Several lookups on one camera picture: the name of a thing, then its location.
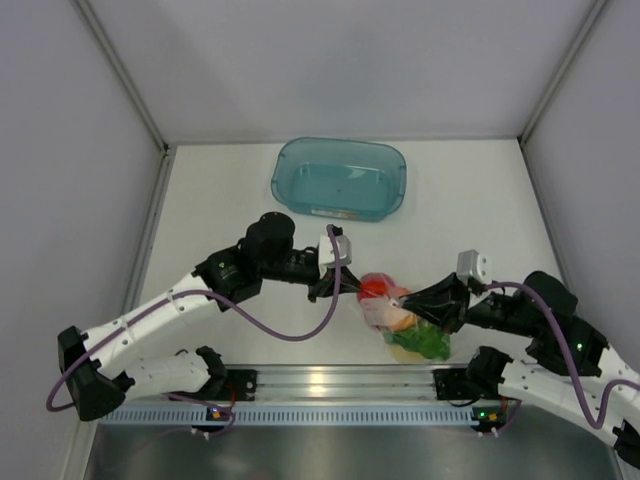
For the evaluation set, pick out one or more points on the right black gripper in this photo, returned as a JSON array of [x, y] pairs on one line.
[[445, 302]]

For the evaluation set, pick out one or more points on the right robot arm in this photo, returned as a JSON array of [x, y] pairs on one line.
[[568, 368]]

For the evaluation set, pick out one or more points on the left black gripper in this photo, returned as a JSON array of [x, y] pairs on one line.
[[324, 287]]

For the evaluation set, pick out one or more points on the clear zip top bag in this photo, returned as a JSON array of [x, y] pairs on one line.
[[408, 338]]

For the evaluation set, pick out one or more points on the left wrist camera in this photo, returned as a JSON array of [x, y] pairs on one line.
[[334, 248]]

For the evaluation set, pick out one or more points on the aluminium mounting rail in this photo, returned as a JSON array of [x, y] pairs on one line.
[[333, 384]]

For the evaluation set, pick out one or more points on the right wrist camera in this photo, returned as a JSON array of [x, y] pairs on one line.
[[473, 265]]

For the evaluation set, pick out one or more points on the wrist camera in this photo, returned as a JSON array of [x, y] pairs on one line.
[[334, 248], [473, 265]]

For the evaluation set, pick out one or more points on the green fake vegetable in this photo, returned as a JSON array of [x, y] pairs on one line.
[[419, 344]]

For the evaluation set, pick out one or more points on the red fake pepper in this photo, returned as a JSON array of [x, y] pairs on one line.
[[375, 285]]

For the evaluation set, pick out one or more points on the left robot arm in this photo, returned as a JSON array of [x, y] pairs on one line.
[[105, 366]]

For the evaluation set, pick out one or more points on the teal plastic bin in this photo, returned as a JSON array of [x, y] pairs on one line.
[[338, 178]]

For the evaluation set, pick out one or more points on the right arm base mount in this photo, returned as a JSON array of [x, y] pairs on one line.
[[453, 387]]

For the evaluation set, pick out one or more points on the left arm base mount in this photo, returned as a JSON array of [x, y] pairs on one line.
[[240, 385]]

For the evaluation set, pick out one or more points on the slotted cable duct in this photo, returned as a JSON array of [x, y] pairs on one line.
[[273, 415]]

